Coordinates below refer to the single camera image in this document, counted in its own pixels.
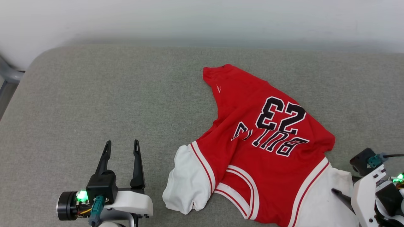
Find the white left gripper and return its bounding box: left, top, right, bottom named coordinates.
left=57, top=139, right=153, bottom=219

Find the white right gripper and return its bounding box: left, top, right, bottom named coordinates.
left=331, top=164, right=387, bottom=227

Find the red and white basketball jersey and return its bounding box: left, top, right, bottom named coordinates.
left=162, top=64, right=360, bottom=227

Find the right cable with teal connector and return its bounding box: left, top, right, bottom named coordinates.
left=368, top=153, right=404, bottom=168

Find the cable with teal connector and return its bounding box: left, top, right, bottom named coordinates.
left=368, top=153, right=404, bottom=168
left=89, top=195, right=104, bottom=227

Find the left cable with teal connector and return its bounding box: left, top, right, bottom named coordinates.
left=89, top=195, right=104, bottom=227

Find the grey curved frame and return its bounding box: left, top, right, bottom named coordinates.
left=0, top=55, right=26, bottom=95

